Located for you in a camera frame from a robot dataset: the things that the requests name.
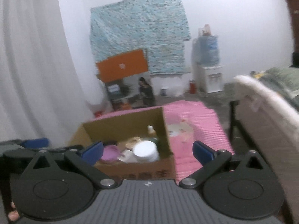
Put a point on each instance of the seated person in black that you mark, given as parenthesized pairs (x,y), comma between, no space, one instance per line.
(146,93)

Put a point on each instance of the green dropper bottle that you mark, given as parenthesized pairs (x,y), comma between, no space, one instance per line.
(152,135)

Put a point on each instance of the brown wooden door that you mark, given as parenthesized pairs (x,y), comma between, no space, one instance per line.
(293,10)

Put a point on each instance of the water dispenser with bottle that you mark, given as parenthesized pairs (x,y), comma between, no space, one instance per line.
(208,72)

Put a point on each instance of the white curtain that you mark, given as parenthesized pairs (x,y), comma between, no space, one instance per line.
(48,79)

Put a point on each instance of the brown cardboard box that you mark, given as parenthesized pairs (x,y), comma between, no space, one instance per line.
(125,129)

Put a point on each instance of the gold lid candle jar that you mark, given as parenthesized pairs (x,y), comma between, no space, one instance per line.
(129,143)

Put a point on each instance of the orange board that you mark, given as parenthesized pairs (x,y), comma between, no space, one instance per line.
(122,65)

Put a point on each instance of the blue patterned wall cloth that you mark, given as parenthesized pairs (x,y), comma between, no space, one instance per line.
(158,27)

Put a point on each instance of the pink checkered tablecloth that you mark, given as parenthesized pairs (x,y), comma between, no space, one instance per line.
(177,125)

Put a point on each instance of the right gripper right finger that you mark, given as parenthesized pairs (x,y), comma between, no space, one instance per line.
(212,162)

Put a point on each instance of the purple collapsible cup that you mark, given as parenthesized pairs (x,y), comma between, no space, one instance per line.
(110,154)

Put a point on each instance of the grey sofa with blanket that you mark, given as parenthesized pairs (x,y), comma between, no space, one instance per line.
(267,109)

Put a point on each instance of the white pill bottle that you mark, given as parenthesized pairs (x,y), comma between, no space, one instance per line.
(146,151)

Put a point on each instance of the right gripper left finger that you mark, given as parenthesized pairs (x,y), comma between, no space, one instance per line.
(83,162)

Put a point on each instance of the white power adapter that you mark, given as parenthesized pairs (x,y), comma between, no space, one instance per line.
(127,156)

